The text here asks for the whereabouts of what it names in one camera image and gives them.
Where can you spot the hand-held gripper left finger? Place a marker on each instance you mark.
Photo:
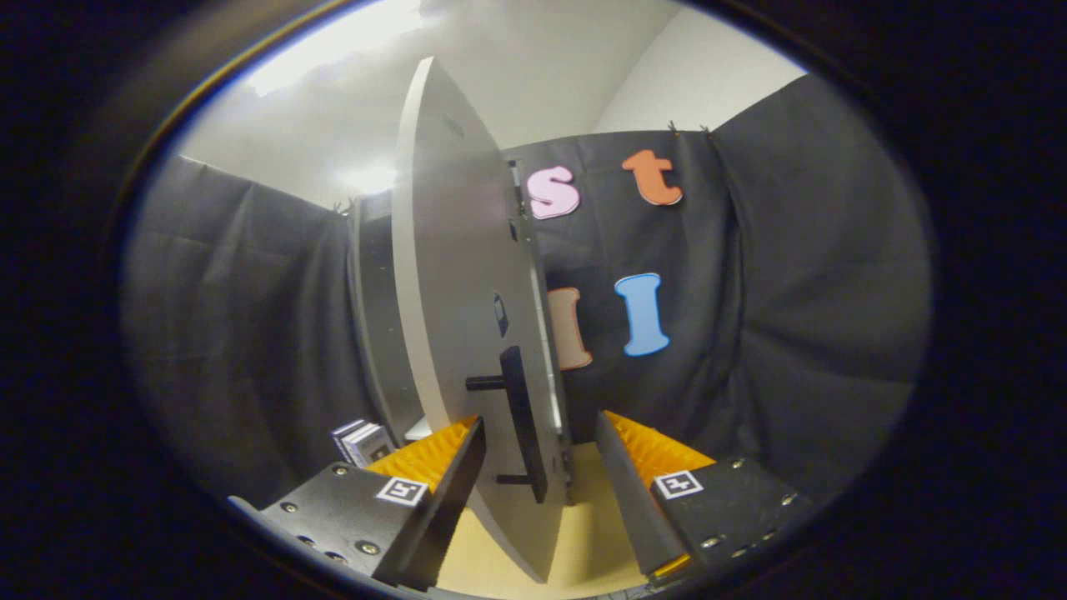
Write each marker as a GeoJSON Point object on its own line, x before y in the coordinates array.
{"type": "Point", "coordinates": [442, 525]}

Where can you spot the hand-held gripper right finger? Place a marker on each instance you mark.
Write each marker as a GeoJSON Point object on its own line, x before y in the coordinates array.
{"type": "Point", "coordinates": [633, 500]}

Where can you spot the grey shoe cabinet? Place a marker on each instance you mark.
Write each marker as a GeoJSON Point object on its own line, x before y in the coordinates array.
{"type": "Point", "coordinates": [379, 317]}

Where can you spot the white shoe cabinet door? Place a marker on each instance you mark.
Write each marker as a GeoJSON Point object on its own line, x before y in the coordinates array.
{"type": "Point", "coordinates": [450, 250]}

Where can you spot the grey cover book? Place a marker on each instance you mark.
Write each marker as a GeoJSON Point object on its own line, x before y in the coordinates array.
{"type": "Point", "coordinates": [371, 446]}

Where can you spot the dark cover book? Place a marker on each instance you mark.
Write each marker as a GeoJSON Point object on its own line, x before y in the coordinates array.
{"type": "Point", "coordinates": [340, 435]}

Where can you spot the black backdrop cloth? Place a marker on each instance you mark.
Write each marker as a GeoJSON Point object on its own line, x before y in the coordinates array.
{"type": "Point", "coordinates": [792, 317]}

